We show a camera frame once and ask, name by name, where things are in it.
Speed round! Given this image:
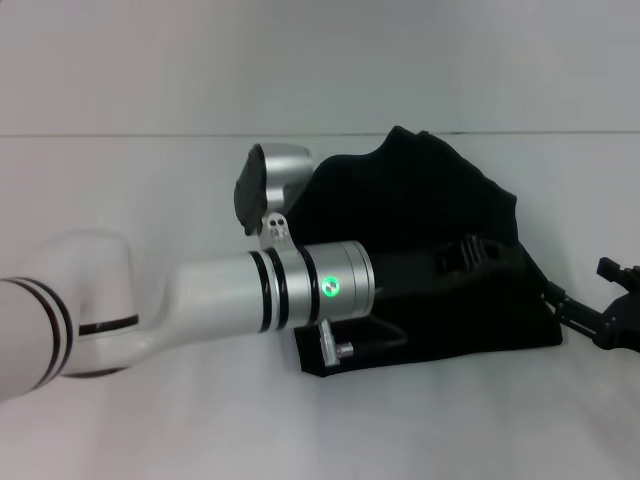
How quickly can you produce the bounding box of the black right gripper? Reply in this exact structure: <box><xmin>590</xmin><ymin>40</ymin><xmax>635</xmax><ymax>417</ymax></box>
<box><xmin>541</xmin><ymin>256</ymin><xmax>640</xmax><ymax>352</ymax></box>

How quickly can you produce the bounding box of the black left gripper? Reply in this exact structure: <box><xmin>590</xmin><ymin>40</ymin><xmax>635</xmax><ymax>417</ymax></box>
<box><xmin>369</xmin><ymin>233</ymin><xmax>512</xmax><ymax>302</ymax></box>

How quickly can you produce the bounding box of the black shirt with FREE print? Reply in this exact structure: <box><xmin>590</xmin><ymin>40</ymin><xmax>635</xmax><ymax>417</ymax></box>
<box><xmin>289</xmin><ymin>125</ymin><xmax>565</xmax><ymax>375</ymax></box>

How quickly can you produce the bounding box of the dark red cable with plug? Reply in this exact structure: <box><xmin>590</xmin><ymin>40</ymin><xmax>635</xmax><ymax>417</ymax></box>
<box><xmin>318</xmin><ymin>319</ymin><xmax>407</xmax><ymax>370</ymax></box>

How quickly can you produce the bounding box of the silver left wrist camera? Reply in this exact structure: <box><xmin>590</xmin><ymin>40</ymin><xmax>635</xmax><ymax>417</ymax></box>
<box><xmin>231</xmin><ymin>142</ymin><xmax>315</xmax><ymax>251</ymax></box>

